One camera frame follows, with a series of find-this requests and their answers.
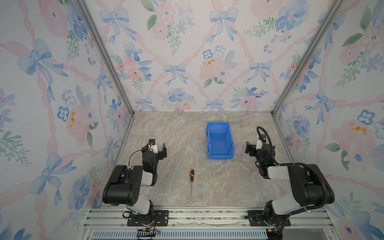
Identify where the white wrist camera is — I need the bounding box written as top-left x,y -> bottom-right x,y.
149,138 -> 158,154
256,135 -> 267,150

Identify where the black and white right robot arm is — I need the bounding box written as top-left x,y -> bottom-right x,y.
245,140 -> 335,234

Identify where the aluminium left corner post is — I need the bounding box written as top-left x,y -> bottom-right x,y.
74,0 -> 134,117

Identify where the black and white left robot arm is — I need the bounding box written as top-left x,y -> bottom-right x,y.
103,144 -> 169,228

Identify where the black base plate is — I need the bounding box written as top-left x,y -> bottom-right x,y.
123,210 -> 170,228
244,210 -> 285,228

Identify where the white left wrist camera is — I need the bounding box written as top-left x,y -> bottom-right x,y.
149,138 -> 158,154

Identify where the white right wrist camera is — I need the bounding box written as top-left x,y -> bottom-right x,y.
256,135 -> 267,150

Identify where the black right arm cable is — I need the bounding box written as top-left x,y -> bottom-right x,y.
256,126 -> 329,211

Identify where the orange and black screwdriver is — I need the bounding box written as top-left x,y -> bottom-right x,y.
190,169 -> 195,196

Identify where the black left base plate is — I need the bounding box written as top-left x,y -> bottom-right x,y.
123,210 -> 170,228

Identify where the aluminium right corner post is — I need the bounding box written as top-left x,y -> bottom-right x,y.
271,0 -> 345,117

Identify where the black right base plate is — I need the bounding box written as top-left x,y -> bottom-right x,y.
244,210 -> 285,228

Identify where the blue plastic bin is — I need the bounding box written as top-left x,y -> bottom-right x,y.
206,122 -> 235,160

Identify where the aluminium corner post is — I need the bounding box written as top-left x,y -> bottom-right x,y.
74,0 -> 134,117
271,0 -> 345,117

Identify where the aluminium front rail frame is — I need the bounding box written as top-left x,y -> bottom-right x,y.
78,205 -> 340,240

